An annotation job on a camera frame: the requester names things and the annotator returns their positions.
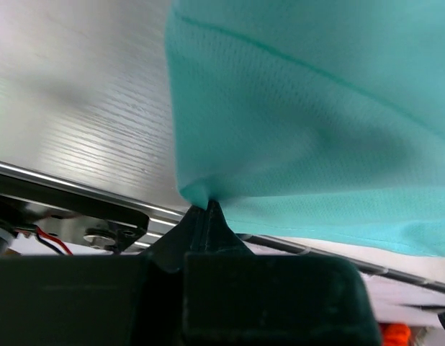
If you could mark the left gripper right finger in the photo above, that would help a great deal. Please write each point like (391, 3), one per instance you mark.
(235, 297)

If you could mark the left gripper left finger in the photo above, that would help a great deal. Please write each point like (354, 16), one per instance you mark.
(100, 299)

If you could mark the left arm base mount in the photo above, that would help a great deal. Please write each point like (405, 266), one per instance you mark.
(40, 214)

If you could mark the teal t-shirt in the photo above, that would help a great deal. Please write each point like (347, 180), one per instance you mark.
(313, 119)

